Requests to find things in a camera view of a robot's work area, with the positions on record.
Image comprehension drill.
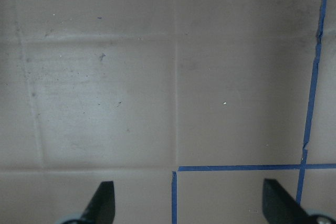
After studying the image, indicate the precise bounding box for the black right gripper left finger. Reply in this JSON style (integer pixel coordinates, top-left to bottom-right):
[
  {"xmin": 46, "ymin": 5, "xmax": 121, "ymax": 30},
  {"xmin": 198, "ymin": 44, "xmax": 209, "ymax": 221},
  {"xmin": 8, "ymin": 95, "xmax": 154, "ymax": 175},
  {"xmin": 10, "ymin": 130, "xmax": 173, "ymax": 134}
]
[{"xmin": 78, "ymin": 181, "xmax": 116, "ymax": 224}]

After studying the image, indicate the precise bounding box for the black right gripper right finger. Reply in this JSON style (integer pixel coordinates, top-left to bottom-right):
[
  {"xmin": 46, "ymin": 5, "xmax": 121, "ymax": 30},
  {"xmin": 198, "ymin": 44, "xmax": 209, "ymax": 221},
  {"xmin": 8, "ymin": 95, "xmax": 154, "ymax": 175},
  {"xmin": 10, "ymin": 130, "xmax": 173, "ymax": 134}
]
[{"xmin": 262, "ymin": 178, "xmax": 336, "ymax": 224}]

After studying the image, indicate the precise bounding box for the brown paper table cover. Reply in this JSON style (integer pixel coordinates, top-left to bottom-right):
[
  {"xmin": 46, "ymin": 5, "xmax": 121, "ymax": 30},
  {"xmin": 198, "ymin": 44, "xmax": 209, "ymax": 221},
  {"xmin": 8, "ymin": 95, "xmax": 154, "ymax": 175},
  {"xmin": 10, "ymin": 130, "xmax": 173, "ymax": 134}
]
[{"xmin": 1, "ymin": 0, "xmax": 335, "ymax": 223}]

